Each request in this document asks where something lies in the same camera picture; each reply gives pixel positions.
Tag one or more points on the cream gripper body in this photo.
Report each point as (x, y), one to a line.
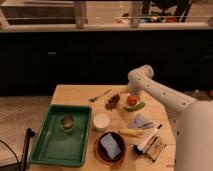
(134, 94)

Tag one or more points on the red orange apple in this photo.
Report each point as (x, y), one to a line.
(132, 100)

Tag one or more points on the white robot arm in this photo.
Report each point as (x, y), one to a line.
(194, 140)

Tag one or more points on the white paper cup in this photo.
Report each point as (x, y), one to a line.
(101, 122)

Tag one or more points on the small cup in tray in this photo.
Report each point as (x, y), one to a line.
(67, 124)

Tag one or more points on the green cucumber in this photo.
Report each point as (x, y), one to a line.
(135, 108)

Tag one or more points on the bunch of brown grapes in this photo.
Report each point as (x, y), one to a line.
(112, 102)

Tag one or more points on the blue grey cloth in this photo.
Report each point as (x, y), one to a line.
(140, 122)

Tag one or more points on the metal fork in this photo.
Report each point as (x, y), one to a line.
(99, 96)

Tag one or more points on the blue sponge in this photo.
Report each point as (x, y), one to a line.
(110, 145)

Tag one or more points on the white black brush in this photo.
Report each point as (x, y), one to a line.
(140, 148)

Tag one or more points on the red brown bowl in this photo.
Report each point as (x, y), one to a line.
(101, 154)

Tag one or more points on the brown wooden box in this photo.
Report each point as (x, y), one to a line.
(155, 149)

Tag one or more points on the green plastic tray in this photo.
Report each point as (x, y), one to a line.
(53, 146)

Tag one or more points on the black stand left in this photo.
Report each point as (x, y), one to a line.
(28, 135)

